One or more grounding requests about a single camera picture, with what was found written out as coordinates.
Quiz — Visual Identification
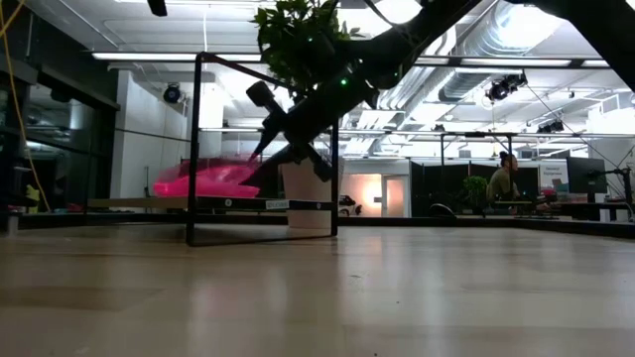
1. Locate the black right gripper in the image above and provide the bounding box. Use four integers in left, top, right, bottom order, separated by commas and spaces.
239, 67, 379, 188

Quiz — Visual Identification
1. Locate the long ceiling light bar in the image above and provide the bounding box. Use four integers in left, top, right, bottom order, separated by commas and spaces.
90, 51, 635, 69

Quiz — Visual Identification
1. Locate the white round plant pot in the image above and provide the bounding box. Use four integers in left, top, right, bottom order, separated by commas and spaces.
280, 156, 345, 230

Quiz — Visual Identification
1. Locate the white and black small device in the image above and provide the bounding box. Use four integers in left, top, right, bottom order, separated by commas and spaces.
338, 193, 364, 218

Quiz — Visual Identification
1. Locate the green leafy potted tree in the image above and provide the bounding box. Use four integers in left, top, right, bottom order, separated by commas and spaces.
251, 0, 366, 100

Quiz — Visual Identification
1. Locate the small green desk plant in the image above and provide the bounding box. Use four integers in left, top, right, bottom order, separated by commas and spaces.
461, 175, 490, 213

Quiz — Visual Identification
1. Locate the person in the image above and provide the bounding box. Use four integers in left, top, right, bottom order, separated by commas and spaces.
485, 151, 522, 203

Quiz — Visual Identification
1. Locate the black track light cluster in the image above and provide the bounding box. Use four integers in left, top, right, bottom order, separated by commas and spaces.
484, 72, 529, 103

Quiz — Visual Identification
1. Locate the black small track light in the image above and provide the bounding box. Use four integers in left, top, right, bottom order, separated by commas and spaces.
537, 119, 566, 135

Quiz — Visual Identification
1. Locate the black computer monitor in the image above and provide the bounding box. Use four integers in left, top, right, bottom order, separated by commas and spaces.
566, 156, 609, 195

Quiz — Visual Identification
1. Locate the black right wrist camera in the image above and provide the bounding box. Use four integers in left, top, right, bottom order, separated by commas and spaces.
245, 79, 292, 125

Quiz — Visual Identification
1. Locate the black metal shelf frame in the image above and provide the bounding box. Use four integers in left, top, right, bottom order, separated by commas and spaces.
84, 51, 341, 248

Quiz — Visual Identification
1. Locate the yellow hanging cable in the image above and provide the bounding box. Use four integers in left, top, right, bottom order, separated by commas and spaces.
0, 0, 52, 213

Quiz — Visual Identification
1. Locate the silver ceiling air duct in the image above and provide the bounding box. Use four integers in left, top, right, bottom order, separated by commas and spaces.
438, 0, 565, 104

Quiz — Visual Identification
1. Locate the white wall sign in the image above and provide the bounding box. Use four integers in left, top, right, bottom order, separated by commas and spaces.
539, 163, 570, 189

